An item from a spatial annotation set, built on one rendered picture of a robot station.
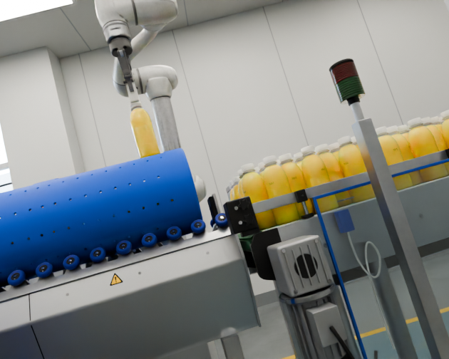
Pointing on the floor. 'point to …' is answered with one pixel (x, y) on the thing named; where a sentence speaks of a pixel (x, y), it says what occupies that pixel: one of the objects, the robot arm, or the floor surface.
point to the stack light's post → (403, 241)
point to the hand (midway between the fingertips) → (133, 95)
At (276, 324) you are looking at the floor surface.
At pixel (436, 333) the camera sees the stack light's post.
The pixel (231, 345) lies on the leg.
